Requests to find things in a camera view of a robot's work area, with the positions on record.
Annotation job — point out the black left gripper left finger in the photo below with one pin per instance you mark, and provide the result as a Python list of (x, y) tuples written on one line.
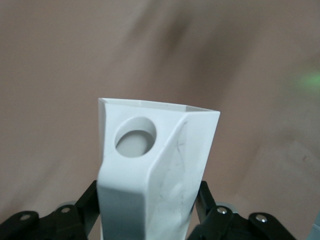
[(62, 222)]

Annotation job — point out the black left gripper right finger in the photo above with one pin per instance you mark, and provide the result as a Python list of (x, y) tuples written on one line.
[(225, 225)]

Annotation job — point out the white faceted cup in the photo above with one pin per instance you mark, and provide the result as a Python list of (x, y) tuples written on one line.
[(155, 175)]

